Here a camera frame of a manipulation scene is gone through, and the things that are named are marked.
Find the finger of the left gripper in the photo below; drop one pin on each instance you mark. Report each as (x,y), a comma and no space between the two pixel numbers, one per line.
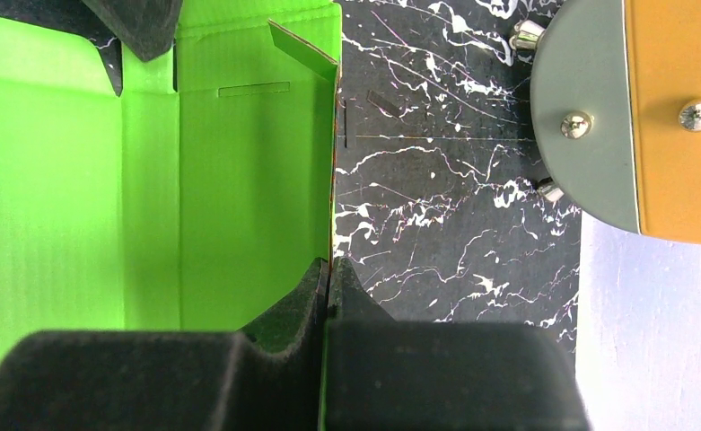
(146,27)

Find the green paper box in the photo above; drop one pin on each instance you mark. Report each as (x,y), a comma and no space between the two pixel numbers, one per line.
(187,193)

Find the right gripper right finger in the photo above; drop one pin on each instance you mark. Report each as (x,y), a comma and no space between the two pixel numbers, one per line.
(385,374)

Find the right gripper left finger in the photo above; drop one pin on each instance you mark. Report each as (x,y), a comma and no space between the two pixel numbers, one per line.
(264,376)

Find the round three-drawer storage cabinet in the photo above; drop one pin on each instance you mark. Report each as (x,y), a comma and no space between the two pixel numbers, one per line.
(615,104)

